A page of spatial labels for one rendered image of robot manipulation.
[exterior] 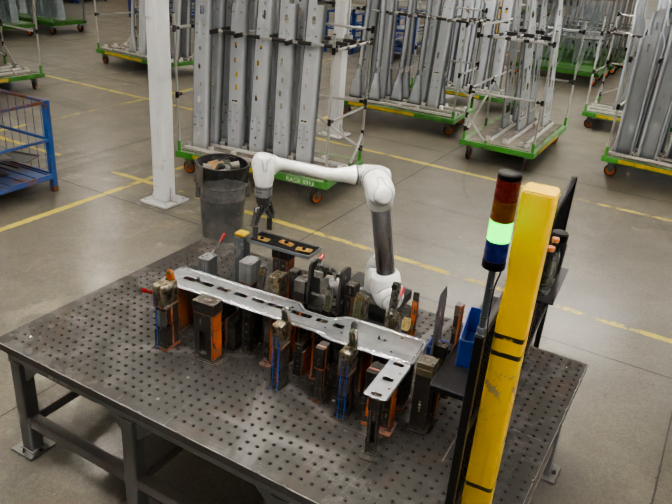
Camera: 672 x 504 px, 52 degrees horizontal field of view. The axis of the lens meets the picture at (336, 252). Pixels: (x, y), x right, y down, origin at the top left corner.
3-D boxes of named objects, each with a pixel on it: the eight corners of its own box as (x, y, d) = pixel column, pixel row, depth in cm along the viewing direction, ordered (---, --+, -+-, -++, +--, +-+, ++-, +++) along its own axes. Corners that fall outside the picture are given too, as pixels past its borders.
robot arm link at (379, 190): (398, 293, 384) (408, 314, 365) (370, 298, 383) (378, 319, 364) (389, 165, 347) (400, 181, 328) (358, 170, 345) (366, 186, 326)
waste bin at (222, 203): (182, 237, 632) (179, 161, 601) (219, 220, 675) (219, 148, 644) (225, 252, 610) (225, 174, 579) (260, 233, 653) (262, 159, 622)
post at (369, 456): (357, 457, 282) (363, 400, 270) (368, 442, 291) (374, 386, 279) (372, 463, 280) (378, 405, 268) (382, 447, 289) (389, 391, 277)
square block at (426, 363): (406, 430, 300) (416, 361, 285) (412, 420, 307) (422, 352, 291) (423, 436, 297) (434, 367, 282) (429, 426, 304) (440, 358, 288)
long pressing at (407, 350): (154, 283, 345) (154, 280, 344) (182, 266, 363) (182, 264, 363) (411, 367, 293) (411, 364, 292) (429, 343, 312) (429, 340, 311)
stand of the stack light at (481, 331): (464, 348, 214) (495, 173, 189) (470, 337, 219) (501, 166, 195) (486, 354, 211) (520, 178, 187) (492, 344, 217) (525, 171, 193)
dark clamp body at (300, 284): (285, 345, 354) (288, 279, 338) (297, 334, 365) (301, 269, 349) (303, 351, 350) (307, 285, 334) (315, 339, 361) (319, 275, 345)
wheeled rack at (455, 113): (336, 116, 1083) (344, -3, 1008) (363, 105, 1164) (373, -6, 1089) (451, 138, 1008) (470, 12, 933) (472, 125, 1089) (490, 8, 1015)
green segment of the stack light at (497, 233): (483, 240, 198) (487, 221, 196) (489, 233, 204) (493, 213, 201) (506, 246, 196) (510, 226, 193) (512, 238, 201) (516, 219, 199)
